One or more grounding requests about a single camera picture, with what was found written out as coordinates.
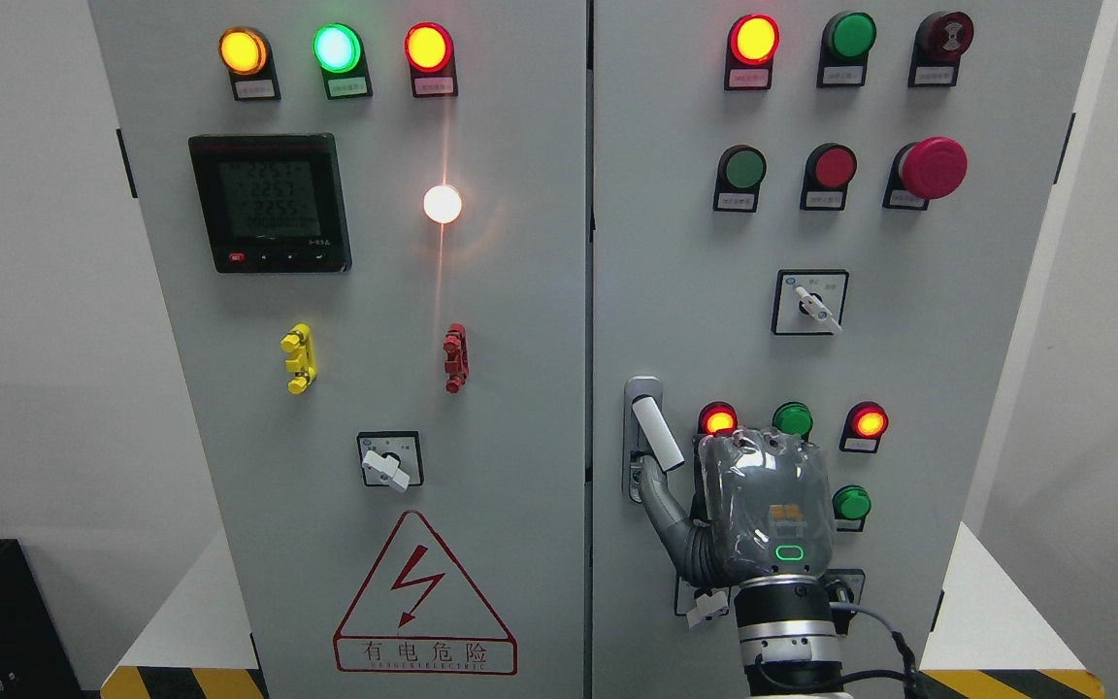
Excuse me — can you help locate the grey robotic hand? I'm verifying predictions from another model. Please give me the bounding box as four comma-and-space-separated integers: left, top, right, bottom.
641, 428, 836, 588

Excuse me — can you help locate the silver door handle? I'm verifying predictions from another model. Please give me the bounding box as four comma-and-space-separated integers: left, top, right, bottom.
620, 376, 686, 504

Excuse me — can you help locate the grey right cabinet door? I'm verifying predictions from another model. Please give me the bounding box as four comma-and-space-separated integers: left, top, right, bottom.
591, 1, 1102, 698

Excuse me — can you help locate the grey cabinet door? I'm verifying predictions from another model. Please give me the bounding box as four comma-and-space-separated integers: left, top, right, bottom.
591, 1, 1102, 698
91, 1, 587, 698

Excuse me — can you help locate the grey left cabinet door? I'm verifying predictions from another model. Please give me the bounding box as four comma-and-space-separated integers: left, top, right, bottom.
91, 1, 587, 698

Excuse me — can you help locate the red indicator light left door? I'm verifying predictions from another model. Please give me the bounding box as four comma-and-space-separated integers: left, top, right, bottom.
404, 21, 458, 98

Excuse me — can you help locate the green push button lower right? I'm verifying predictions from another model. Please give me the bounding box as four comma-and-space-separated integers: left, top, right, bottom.
833, 483, 872, 533

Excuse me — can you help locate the green push button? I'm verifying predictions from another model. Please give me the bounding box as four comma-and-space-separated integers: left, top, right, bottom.
833, 483, 872, 533
711, 145, 768, 214

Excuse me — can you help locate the green indicator middle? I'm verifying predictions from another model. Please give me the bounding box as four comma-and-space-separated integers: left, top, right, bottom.
773, 402, 813, 440

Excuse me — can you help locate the red lit indicator left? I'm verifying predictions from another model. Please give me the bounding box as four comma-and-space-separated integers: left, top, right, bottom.
697, 402, 740, 435

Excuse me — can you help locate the red lit indicator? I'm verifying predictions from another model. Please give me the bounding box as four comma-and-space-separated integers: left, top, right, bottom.
697, 402, 740, 435
839, 402, 889, 454

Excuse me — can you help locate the red lit indicator right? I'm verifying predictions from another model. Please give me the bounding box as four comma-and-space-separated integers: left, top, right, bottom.
839, 402, 889, 454

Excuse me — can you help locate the white platform with hazard stripes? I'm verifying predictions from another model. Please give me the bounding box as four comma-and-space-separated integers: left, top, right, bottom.
100, 527, 1105, 698

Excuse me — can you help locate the green push button upper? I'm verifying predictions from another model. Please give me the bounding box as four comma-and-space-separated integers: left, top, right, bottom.
711, 145, 768, 214

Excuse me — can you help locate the red push button upper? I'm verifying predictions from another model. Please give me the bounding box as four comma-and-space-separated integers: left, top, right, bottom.
799, 143, 858, 212

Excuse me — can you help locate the red terminal connector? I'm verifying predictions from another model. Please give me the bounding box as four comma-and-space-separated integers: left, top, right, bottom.
440, 322, 470, 394

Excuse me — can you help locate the red electric hazard sign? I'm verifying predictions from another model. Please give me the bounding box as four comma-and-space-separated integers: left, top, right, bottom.
333, 510, 518, 676

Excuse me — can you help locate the red emergency stop button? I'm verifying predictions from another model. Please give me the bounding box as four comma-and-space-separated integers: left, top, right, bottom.
882, 136, 969, 212

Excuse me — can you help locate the white indicator light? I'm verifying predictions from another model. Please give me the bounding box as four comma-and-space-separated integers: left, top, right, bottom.
421, 185, 463, 225

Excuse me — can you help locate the red indicator light top right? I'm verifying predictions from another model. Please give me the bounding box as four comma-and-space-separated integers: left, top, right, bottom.
724, 13, 779, 91

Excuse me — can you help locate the green indicator light top right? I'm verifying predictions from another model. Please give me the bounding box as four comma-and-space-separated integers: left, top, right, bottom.
816, 12, 877, 88

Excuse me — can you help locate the yellow terminal connector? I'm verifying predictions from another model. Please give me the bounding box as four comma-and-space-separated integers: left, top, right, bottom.
280, 322, 316, 395

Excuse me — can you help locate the dark red buzzer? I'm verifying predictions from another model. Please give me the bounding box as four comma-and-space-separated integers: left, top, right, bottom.
908, 12, 975, 89

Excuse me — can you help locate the black digital power meter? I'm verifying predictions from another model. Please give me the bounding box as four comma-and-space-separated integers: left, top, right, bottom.
189, 133, 353, 274

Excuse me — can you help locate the green lit indicator light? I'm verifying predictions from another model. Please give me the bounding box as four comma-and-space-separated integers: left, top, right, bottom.
313, 22, 375, 100

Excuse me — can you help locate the yellow indicator light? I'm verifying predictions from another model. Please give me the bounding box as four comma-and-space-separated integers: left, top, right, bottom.
218, 26, 280, 102

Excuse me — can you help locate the black rotary knob switch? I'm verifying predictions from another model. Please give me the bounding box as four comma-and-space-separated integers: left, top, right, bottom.
819, 568, 866, 637

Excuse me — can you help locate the lower white selector switch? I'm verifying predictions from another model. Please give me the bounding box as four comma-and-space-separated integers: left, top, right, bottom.
674, 577, 731, 629

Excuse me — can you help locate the upper right selector switch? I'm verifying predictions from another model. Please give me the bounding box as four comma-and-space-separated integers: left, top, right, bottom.
773, 270, 850, 336

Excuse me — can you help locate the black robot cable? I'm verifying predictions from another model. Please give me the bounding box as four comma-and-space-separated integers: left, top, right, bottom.
751, 599, 927, 699

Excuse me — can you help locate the left door selector switch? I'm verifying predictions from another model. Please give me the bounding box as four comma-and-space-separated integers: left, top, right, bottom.
356, 429, 425, 492

